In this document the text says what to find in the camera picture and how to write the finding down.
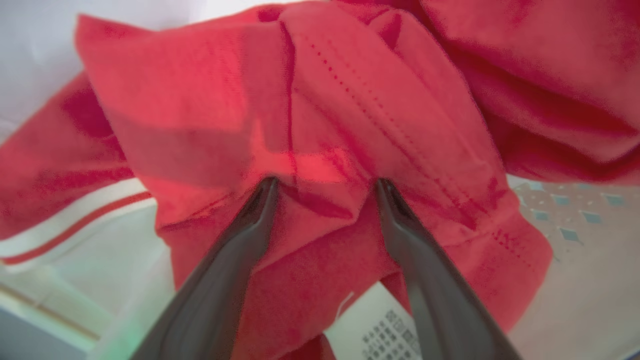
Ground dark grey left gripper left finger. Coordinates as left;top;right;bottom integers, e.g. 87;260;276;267
129;176;279;360

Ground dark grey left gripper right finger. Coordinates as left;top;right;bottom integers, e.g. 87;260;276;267
375;178;524;360

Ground red garment with white stripes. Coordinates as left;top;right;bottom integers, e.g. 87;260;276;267
0;0;640;360

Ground white perforated laundry basket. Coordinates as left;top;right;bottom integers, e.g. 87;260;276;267
0;175;640;360

